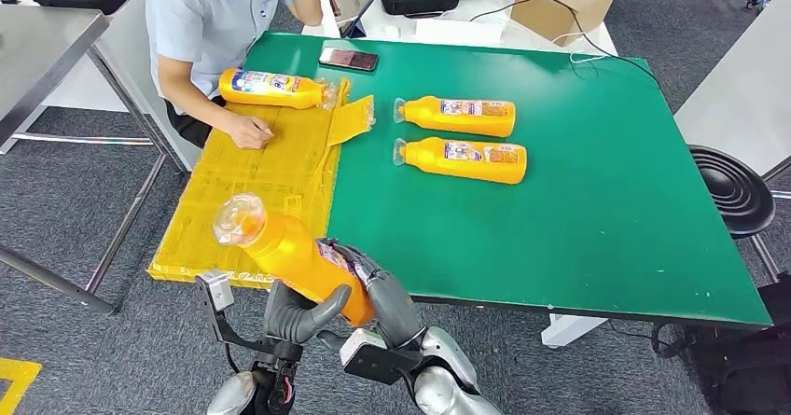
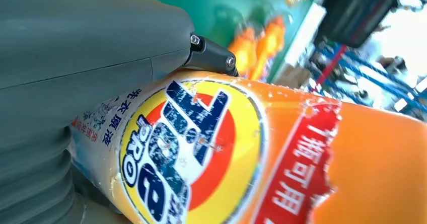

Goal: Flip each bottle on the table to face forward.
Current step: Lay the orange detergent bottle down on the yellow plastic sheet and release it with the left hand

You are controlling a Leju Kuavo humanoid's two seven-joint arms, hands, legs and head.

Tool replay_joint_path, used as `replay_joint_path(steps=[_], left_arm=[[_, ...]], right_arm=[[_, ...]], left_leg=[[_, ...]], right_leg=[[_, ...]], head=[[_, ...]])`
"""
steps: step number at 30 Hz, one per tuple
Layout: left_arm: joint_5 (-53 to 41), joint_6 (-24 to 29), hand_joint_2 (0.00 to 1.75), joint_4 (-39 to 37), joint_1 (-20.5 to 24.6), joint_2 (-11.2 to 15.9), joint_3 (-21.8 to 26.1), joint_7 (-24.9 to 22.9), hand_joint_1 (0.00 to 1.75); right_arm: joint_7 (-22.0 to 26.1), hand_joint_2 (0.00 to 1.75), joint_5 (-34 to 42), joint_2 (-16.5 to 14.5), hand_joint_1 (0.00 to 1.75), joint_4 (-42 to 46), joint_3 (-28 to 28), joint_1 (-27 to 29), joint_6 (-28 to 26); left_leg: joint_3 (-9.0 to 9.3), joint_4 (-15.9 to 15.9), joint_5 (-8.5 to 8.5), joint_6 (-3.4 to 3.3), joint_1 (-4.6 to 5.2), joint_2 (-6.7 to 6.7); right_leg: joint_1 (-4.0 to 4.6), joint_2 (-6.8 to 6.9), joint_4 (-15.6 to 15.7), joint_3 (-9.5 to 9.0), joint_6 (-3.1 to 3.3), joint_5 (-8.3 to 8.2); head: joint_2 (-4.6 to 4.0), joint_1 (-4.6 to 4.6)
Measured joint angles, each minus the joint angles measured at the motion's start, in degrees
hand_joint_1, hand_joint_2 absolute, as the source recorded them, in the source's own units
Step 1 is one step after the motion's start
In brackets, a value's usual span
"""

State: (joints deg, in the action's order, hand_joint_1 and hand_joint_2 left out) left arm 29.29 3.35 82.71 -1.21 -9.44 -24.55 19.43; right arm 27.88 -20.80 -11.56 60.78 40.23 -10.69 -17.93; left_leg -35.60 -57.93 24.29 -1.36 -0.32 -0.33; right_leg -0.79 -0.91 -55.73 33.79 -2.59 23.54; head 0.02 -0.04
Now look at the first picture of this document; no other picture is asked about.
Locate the person's right hand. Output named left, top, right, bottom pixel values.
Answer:
left=225, top=113, right=275, bottom=151

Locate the black round stool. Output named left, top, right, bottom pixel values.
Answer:
left=687, top=145, right=781, bottom=284

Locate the light grey table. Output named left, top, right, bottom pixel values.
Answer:
left=673, top=0, right=791, bottom=182
left=43, top=0, right=202, bottom=173

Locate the black bag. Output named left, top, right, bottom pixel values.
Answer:
left=651, top=272, right=791, bottom=415

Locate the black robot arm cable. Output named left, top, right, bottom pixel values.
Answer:
left=223, top=340, right=243, bottom=377

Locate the white table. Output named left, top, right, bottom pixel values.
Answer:
left=301, top=0, right=619, bottom=56

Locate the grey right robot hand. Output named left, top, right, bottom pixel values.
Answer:
left=316, top=238, right=427, bottom=352

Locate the green table mat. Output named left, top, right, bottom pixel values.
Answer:
left=243, top=31, right=773, bottom=328

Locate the orange detergent bottle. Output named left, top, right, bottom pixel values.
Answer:
left=218, top=67, right=338, bottom=111
left=393, top=95, right=517, bottom=138
left=393, top=137, right=528, bottom=186
left=212, top=192, right=376, bottom=328

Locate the white table leg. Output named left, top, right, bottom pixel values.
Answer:
left=541, top=312, right=610, bottom=349

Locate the yellow taped cardboard sheet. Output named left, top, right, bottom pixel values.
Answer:
left=146, top=78, right=376, bottom=290

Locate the flat white box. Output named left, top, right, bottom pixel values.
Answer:
left=415, top=16, right=508, bottom=46

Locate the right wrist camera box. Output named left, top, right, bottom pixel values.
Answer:
left=340, top=328, right=424, bottom=386

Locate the brown cardboard box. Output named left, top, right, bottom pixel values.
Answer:
left=510, top=0, right=619, bottom=47

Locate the dark smartphone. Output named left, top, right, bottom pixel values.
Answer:
left=318, top=47, right=380, bottom=73

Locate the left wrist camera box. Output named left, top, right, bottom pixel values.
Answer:
left=195, top=270, right=236, bottom=314

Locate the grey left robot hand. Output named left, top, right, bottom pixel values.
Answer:
left=263, top=279, right=353, bottom=345

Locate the steel table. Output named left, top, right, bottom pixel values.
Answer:
left=0, top=4, right=187, bottom=314

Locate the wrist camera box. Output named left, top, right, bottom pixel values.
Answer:
left=340, top=328, right=424, bottom=386
left=195, top=270, right=236, bottom=314

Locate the white cable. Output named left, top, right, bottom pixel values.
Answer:
left=551, top=31, right=610, bottom=64

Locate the person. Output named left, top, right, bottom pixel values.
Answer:
left=146, top=0, right=324, bottom=151

